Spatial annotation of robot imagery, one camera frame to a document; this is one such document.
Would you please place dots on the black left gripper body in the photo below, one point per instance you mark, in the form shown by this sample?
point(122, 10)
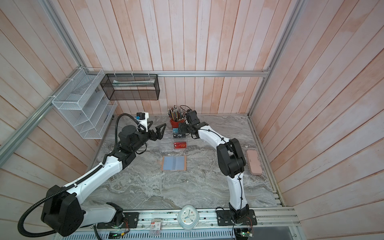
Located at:
point(143, 137)

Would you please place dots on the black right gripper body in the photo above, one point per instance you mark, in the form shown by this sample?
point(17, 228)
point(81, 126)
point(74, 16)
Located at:
point(186, 128)

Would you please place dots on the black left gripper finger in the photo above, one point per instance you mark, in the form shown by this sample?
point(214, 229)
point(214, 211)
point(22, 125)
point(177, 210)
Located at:
point(161, 128)
point(159, 136)

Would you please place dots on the red credit card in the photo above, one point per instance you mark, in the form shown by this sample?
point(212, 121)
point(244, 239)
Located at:
point(180, 145)

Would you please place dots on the pink card holder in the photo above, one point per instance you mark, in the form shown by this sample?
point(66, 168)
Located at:
point(174, 163)

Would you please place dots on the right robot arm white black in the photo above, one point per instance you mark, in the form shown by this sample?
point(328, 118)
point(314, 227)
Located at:
point(231, 159)

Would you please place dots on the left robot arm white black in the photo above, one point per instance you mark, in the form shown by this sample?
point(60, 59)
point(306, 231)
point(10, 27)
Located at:
point(63, 212)

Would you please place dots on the red pencil cup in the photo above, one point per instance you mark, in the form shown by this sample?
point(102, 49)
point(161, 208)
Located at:
point(175, 124)

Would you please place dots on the bundle of coloured pencils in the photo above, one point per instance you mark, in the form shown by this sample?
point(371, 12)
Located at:
point(176, 113)

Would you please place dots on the clear acrylic organizer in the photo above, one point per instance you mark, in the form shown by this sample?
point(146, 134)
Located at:
point(168, 141)

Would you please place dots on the pink case on table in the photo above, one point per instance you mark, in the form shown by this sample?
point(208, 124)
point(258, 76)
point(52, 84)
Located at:
point(254, 162)

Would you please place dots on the white analog clock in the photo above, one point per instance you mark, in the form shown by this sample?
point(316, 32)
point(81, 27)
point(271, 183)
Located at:
point(188, 217)

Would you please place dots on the small red white box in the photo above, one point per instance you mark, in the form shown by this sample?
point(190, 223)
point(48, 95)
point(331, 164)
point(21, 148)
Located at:
point(155, 227)

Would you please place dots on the left blue circuit board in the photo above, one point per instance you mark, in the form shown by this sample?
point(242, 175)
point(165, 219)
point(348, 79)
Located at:
point(115, 235)

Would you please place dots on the green circuit board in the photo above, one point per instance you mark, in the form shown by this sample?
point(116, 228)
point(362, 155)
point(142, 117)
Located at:
point(242, 234)

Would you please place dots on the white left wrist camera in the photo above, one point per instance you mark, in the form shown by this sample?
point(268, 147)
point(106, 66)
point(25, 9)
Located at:
point(142, 120)

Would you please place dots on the black wire mesh basket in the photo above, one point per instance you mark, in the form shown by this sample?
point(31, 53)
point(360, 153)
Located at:
point(131, 87)

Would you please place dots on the white wire mesh shelf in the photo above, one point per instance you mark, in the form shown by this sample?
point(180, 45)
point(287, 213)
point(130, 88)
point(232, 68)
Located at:
point(84, 104)

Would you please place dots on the aluminium frame rail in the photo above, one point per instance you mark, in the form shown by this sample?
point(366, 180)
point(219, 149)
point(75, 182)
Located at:
point(214, 74)

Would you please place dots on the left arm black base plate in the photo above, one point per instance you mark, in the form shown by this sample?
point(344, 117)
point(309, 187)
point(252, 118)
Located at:
point(125, 221)

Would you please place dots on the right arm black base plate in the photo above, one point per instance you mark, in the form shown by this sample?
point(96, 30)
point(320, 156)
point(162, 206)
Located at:
point(228, 218)

